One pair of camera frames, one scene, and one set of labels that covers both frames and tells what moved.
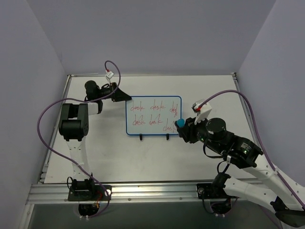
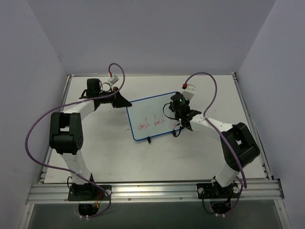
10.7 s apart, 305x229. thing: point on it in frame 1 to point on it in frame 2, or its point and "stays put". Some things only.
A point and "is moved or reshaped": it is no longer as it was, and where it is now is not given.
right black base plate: (204, 191) stays put
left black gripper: (114, 92) to (115, 98)
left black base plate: (98, 193) stays put
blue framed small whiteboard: (153, 115) is moved or reshaped
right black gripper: (187, 130) to (187, 117)
